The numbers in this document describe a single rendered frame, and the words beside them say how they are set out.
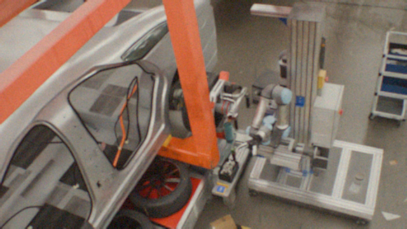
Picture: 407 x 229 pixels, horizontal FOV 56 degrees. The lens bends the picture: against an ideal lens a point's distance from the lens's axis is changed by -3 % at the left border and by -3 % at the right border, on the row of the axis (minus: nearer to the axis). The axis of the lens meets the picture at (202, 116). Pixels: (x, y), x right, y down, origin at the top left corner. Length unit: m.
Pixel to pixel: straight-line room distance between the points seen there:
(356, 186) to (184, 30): 2.39
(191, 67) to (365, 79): 3.26
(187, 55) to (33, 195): 1.94
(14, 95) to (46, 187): 2.26
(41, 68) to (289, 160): 2.50
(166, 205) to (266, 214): 1.06
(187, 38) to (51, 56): 1.29
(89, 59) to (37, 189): 1.40
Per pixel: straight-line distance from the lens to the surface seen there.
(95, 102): 4.28
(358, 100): 5.43
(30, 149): 4.46
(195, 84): 3.15
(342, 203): 4.06
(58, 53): 1.89
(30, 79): 1.79
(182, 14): 2.79
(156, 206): 3.83
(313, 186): 4.17
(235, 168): 3.88
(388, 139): 5.01
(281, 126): 3.50
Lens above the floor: 3.58
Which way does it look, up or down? 43 degrees down
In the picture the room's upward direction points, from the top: 11 degrees counter-clockwise
